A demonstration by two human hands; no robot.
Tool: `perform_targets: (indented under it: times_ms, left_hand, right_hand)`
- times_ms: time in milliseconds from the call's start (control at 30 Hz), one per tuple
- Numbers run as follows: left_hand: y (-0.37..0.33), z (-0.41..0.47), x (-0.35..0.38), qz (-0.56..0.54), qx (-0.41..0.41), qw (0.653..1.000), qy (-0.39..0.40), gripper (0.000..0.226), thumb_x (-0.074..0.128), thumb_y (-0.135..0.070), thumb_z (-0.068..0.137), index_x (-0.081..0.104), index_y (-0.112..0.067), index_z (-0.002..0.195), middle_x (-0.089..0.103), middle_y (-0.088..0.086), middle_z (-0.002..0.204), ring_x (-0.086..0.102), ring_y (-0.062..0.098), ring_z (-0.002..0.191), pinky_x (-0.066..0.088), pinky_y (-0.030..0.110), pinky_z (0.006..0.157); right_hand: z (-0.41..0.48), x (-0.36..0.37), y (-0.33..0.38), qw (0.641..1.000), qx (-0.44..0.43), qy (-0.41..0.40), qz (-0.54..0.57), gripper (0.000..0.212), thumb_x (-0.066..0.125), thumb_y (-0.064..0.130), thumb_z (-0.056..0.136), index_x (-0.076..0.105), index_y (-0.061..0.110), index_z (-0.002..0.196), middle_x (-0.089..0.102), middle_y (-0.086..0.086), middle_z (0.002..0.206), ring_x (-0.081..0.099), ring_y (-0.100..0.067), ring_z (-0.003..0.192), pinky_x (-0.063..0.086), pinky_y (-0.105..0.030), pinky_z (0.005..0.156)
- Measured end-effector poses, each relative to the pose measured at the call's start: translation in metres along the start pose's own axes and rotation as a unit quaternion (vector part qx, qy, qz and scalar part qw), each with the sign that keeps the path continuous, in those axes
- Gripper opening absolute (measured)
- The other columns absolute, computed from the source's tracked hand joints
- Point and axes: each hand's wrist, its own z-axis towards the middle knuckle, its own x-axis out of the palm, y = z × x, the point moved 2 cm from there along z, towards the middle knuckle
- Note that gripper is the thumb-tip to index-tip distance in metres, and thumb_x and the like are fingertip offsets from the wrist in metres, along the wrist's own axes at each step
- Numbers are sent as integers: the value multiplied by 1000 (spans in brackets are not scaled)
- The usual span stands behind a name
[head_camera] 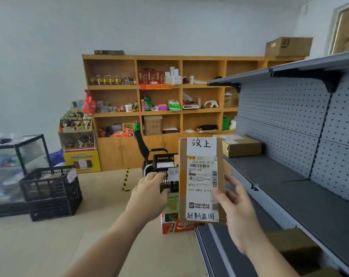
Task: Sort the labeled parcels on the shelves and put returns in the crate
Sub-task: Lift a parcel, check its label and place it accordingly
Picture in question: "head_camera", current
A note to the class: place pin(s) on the pink packet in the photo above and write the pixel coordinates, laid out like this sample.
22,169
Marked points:
142,105

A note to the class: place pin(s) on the person's left hand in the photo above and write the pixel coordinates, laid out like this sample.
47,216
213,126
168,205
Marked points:
147,201

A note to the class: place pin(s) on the black framed glass case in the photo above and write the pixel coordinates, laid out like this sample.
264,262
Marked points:
18,141

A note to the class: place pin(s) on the red yellow banner strip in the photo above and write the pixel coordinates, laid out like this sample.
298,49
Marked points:
156,86

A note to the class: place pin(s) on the red gold gift carton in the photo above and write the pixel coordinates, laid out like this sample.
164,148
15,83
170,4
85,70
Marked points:
151,76

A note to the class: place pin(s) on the tall brown carton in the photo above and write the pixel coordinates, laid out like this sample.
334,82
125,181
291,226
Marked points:
227,100

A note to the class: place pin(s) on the blue bag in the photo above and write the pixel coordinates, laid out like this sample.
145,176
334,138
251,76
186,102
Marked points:
56,158

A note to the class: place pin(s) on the stack of white paper rolls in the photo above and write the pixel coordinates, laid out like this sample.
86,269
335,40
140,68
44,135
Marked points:
173,75

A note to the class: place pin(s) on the upright cardboard carton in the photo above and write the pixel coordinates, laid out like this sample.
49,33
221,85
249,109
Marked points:
152,125

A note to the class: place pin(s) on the white cylinder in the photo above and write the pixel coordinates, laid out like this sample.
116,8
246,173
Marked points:
191,80

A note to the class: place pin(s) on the handwritten white paper label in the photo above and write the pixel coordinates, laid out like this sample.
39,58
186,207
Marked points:
173,174

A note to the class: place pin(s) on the brown box orange stripe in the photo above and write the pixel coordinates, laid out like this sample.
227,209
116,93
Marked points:
183,184

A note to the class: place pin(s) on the wooden wall cabinet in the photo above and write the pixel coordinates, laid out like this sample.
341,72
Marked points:
113,155

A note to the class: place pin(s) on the green white bag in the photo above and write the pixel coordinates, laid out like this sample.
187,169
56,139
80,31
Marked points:
174,105

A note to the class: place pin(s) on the white electronic scale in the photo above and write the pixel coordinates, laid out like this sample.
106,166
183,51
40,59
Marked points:
190,106

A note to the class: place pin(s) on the white crumpled paper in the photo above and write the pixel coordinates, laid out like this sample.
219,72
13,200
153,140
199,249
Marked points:
189,130

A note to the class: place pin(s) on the purple packets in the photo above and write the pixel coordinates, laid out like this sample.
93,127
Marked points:
160,107

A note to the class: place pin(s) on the yellow display stand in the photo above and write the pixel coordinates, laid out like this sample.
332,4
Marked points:
82,162

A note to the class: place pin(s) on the cardboard-covered window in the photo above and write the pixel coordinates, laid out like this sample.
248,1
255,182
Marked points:
347,28

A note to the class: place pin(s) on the green red printed carton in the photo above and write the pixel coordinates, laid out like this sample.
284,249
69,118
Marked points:
171,207

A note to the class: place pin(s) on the brown labelled parcel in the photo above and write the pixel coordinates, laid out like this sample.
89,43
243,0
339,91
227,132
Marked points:
243,147

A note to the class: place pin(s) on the green bottle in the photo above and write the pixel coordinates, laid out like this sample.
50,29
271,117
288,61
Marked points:
137,125

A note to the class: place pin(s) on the black mesh office chair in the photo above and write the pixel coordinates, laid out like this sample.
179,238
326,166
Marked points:
141,147

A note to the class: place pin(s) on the grey foil packets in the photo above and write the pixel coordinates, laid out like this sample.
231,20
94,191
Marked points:
105,107

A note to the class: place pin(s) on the person's left forearm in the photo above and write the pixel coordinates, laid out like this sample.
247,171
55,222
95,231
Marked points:
105,250

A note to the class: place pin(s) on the black yellow bundle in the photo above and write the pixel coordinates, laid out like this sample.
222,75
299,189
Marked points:
207,128

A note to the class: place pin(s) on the person's right hand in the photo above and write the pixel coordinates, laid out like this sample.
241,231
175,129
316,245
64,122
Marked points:
243,222

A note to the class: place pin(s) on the white cloth bag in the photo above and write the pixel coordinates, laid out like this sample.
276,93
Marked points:
233,123

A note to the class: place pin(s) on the large printed cardboard carton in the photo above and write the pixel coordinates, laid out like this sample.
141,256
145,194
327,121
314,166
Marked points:
288,46

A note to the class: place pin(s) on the white figurine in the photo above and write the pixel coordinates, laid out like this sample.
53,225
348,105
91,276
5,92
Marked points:
211,103

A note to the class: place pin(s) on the row of dark packaged jars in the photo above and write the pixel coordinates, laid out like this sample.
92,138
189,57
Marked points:
111,80

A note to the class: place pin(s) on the grey metal pegboard shelf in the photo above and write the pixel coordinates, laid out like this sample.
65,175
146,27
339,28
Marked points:
292,112

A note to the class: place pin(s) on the tall green packet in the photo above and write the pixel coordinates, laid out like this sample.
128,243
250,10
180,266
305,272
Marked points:
147,102

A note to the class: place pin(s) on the printed brown carton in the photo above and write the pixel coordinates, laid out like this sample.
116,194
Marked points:
321,273

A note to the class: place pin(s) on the pile of red snack packets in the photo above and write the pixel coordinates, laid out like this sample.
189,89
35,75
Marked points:
116,132

